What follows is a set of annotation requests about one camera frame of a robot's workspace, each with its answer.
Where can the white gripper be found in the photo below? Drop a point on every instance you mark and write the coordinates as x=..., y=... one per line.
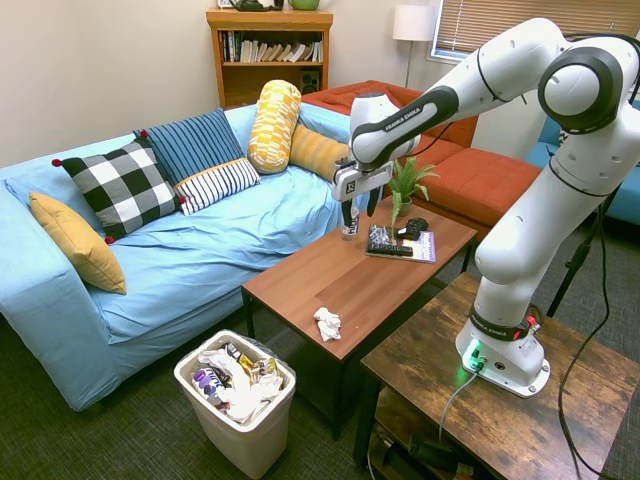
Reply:
x=347, y=184

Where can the white tissue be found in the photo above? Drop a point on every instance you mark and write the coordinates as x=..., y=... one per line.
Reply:
x=327, y=325

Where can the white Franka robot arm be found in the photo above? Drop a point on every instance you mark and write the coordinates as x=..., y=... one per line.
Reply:
x=525, y=225

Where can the crumpled white plastic bag trash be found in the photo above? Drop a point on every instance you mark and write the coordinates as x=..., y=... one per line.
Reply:
x=250, y=395

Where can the purple label bottle in trash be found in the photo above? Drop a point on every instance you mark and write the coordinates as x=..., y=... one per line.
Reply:
x=210, y=381

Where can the beige plastic trash bin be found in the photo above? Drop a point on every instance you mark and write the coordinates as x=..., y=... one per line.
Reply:
x=240, y=440

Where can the clear bottle purple label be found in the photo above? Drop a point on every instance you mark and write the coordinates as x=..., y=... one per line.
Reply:
x=351, y=234

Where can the black TV remote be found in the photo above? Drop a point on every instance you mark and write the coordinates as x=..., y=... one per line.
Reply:
x=390, y=250

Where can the potted green fern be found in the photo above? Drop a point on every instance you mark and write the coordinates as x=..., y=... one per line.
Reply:
x=407, y=180

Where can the black game controller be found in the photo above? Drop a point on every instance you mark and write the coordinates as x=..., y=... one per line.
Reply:
x=412, y=227

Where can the Washington magazine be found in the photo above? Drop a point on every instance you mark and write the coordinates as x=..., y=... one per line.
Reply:
x=425, y=245

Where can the mustard striped pillow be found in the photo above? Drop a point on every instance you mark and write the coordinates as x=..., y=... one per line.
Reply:
x=315, y=150

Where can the orange sectional sofa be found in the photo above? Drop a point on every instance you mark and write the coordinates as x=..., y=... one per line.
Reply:
x=475, y=175

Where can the yellow white patterned bolster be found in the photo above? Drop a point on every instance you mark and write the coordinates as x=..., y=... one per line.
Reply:
x=272, y=125

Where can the small black speaker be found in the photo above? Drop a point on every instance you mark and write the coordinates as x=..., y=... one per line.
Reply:
x=310, y=81

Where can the white navy striped pillow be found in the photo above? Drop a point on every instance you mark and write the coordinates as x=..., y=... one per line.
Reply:
x=217, y=185

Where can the wooden bookshelf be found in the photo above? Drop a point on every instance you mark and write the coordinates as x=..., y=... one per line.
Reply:
x=270, y=80

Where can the light blue covered sofa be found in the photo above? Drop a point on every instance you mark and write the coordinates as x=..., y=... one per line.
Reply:
x=200, y=250

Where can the blue striped pillow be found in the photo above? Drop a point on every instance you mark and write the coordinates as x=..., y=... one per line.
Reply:
x=192, y=142

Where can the row of books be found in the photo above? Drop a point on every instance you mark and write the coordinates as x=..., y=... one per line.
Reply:
x=270, y=50

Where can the white shade floor lamp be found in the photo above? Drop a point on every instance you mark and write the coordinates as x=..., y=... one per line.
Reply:
x=412, y=22

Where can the green bowl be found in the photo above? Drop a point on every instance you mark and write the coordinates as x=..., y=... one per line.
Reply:
x=304, y=4

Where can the black object on bookshelf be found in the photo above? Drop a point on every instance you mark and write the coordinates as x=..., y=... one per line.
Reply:
x=255, y=5

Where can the wooden window blinds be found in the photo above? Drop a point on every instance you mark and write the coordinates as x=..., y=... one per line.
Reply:
x=500, y=20

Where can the black white checkered pillow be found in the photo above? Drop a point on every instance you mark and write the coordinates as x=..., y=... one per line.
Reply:
x=120, y=187

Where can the black object under table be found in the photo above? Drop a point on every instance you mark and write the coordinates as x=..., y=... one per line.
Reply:
x=432, y=450

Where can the rustic wooden robot table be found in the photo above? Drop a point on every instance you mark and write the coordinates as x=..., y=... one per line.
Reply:
x=500, y=425

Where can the teal chair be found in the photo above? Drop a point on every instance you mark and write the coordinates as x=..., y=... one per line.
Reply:
x=625, y=200

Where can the plain mustard yellow pillow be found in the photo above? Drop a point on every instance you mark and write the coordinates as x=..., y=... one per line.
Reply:
x=80, y=245

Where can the wooden coffee table black frame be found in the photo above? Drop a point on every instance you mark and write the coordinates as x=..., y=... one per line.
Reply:
x=360, y=285

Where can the black camera stand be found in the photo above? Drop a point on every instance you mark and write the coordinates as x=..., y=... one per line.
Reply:
x=570, y=270

